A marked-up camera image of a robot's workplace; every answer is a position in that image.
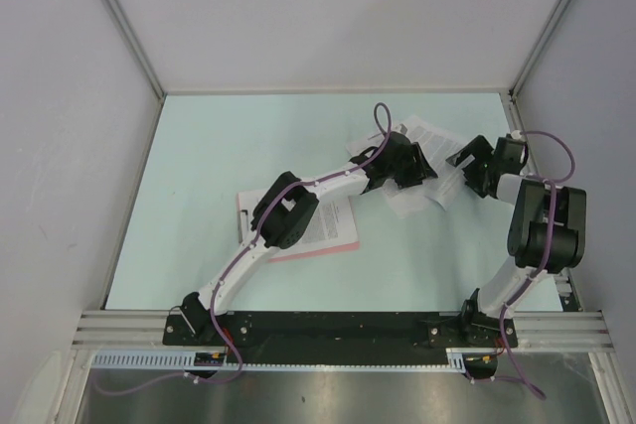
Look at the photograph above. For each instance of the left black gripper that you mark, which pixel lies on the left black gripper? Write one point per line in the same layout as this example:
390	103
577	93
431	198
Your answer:
418	170

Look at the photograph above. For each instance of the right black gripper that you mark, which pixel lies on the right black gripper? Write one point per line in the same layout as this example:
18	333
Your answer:
480	150

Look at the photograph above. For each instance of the printed text sheet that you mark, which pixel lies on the printed text sheet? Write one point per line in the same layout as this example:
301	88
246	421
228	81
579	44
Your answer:
437	145
333	220

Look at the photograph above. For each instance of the printed form sheet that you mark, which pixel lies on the printed form sheet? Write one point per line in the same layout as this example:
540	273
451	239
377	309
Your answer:
374	140

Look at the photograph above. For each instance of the pink clipboard folder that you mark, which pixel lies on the pink clipboard folder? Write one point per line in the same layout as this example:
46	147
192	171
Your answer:
298	245

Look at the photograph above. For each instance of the metal clipboard clip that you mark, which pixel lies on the metal clipboard clip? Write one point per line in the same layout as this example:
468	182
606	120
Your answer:
243	224

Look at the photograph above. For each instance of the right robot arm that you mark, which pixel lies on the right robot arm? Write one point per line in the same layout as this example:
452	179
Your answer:
546	234

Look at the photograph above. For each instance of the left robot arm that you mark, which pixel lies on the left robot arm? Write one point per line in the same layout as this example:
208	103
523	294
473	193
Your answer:
282	215

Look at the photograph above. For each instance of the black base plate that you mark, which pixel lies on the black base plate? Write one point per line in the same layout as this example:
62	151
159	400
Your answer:
357	338

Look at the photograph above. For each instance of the white cable duct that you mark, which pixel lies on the white cable duct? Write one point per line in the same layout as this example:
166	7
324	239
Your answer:
204	361

